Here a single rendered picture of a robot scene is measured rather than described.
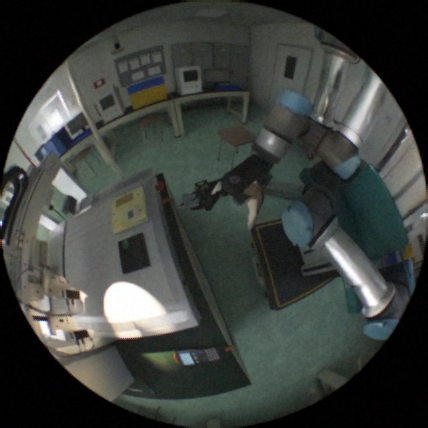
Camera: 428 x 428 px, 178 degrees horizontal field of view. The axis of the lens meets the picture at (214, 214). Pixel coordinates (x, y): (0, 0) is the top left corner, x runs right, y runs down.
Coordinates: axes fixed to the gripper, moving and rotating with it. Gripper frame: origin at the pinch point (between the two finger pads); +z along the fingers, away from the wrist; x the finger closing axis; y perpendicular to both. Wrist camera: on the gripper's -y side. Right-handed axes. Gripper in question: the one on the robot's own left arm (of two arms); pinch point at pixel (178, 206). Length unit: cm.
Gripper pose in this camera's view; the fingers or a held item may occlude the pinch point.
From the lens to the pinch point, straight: 58.5
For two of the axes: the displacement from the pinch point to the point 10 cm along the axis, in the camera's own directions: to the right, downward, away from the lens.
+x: 3.9, 8.1, -4.3
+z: -9.2, 3.5, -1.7
